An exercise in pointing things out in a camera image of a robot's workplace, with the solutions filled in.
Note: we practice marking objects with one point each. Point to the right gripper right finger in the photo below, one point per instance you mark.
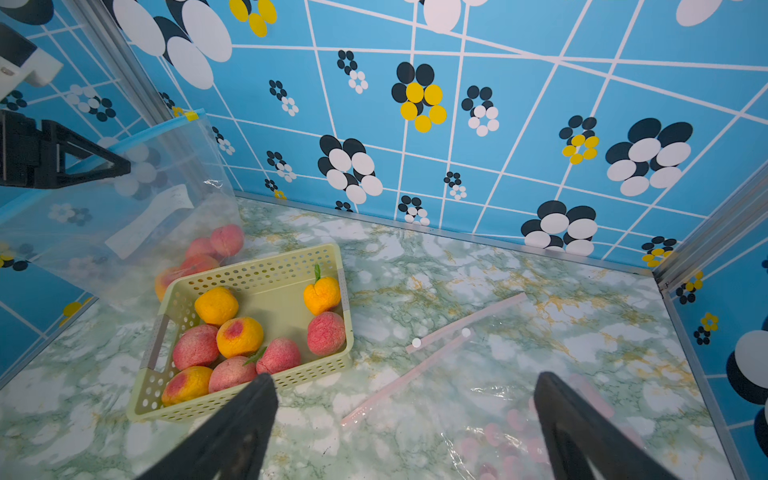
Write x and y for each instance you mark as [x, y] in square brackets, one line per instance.
[581, 442]

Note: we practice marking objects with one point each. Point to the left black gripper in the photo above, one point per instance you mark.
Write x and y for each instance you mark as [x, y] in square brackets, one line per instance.
[61, 158]

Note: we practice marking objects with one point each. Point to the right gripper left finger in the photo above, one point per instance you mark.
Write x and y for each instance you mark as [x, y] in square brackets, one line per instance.
[232, 444]

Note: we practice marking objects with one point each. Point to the clear zip-top bag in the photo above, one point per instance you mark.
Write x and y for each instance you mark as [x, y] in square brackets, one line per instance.
[113, 237]

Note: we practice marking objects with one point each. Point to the pale green plastic basket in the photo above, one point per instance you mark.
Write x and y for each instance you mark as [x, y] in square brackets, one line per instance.
[286, 316]

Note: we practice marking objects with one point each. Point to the pink red peach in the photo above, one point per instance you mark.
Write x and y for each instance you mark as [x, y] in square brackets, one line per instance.
[227, 240]

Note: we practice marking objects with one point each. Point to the pink peach front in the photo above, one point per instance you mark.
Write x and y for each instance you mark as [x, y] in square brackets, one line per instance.
[232, 372]

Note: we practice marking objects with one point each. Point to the pink peach centre back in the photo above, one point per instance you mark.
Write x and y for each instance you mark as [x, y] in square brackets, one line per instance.
[281, 354]

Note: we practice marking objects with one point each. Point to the large pink peach left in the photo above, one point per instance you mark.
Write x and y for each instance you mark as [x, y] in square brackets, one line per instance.
[196, 347]

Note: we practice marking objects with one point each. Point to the yellow red blush peach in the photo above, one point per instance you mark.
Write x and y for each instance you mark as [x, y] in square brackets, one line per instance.
[241, 336]

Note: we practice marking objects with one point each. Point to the plain yellow peach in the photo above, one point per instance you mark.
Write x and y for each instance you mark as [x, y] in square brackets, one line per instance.
[217, 306]

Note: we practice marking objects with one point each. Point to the pink peach right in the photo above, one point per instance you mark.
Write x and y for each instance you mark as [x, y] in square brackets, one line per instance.
[326, 334]

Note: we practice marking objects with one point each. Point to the orange red cracked peach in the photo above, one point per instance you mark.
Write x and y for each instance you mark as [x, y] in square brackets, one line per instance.
[163, 280]

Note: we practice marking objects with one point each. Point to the yellow peach with leaf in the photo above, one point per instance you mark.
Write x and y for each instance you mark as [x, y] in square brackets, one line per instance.
[323, 295]

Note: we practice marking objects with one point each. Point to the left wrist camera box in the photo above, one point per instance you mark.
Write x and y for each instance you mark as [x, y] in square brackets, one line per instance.
[24, 62]

